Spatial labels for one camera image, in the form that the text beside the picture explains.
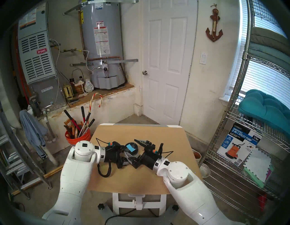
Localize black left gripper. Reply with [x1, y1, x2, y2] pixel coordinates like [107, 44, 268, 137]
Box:
[105, 147, 130, 169]

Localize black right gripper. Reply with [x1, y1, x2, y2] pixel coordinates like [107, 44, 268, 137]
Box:
[124, 139, 160, 170]

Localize black jar lid blue tape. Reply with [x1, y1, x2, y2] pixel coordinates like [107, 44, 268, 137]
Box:
[123, 142, 139, 157]

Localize wooden top work table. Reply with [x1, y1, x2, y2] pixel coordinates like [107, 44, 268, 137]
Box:
[98, 123, 184, 225]
[87, 125, 202, 195]

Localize black grip metal tool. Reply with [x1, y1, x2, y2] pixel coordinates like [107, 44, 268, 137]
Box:
[78, 112, 91, 136]
[83, 119, 95, 136]

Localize orange plastic bucket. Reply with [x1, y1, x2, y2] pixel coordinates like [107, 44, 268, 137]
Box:
[65, 130, 91, 146]

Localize striped candy cane decoration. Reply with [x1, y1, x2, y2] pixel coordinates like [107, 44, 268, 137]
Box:
[85, 93, 103, 127]

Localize wooden platform board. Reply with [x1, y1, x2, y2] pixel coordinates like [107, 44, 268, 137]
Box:
[67, 83, 134, 108]

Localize pale round bowl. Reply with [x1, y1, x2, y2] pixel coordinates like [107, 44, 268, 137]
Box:
[199, 163, 211, 179]

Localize wooden pole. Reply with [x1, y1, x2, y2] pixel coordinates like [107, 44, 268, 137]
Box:
[10, 164, 64, 196]

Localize white PVC pipe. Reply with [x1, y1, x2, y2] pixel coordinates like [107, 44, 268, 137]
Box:
[42, 117, 59, 166]

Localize crumpled foil bundle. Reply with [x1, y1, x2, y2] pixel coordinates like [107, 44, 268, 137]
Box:
[84, 79, 94, 93]

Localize white panel door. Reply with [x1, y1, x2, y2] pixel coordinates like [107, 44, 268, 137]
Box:
[142, 0, 198, 126]

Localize yellow kettle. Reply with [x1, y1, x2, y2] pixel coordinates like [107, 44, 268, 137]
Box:
[62, 84, 74, 100]

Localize blue hanging towel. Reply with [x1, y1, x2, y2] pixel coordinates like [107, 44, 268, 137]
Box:
[19, 110, 48, 158]

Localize utility pump box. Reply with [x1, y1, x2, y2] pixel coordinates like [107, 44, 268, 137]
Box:
[217, 122, 263, 167]

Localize white window sill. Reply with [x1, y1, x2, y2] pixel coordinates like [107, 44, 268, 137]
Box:
[219, 94, 234, 106]

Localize flexible metal conduit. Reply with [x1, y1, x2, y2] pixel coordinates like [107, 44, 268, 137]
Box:
[45, 39, 61, 113]

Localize white zigzag edged sheet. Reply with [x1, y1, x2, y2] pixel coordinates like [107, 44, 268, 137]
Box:
[244, 147, 271, 179]

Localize green foam sheet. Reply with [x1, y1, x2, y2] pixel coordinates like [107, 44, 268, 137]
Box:
[244, 167, 274, 189]

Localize brass gas pipe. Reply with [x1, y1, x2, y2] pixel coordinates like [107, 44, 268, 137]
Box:
[54, 47, 86, 54]

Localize aluminium ladder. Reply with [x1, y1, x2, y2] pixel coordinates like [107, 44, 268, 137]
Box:
[0, 100, 52, 200]

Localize grey water heater tank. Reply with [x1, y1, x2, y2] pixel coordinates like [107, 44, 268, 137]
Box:
[79, 0, 126, 89]

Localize teal tufted cushion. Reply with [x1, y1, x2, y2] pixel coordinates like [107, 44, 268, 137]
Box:
[238, 89, 290, 139]

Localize grey Bryant furnace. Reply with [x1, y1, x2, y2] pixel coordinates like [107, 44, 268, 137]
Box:
[18, 2, 66, 107]

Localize small red object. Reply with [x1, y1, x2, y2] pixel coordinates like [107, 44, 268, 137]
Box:
[257, 194, 268, 211]

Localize white window blinds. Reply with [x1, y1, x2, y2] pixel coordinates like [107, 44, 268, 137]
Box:
[229, 0, 290, 102]

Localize grey green folded cushion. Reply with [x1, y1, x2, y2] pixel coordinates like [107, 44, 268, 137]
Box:
[247, 42, 290, 73]

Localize olive folded cushion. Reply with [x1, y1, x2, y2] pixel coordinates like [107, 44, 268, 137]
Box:
[251, 27, 290, 49]

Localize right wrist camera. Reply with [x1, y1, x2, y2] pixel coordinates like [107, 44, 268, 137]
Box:
[145, 145, 162, 156]

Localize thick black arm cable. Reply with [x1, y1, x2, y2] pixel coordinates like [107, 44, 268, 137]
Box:
[97, 162, 112, 178]

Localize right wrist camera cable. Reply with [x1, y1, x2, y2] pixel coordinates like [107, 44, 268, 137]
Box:
[159, 143, 174, 159]

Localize wooden saw handle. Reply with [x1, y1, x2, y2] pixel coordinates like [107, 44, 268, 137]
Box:
[64, 118, 74, 139]

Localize long red black tool handle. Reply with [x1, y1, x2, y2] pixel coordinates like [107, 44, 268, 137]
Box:
[64, 110, 81, 132]

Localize wicker basket with handle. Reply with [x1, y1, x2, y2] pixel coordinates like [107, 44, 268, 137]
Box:
[71, 69, 85, 94]

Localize straight metal heater strap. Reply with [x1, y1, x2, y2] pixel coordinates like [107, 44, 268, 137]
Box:
[70, 59, 138, 67]

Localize rusty anchor wall decoration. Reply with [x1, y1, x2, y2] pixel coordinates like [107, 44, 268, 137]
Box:
[205, 3, 223, 42]

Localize chrome wire shelf rack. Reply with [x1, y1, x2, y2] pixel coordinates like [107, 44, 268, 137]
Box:
[205, 0, 290, 221]

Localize angled metal heater strap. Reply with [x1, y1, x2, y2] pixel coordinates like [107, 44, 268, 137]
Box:
[63, 0, 139, 16]

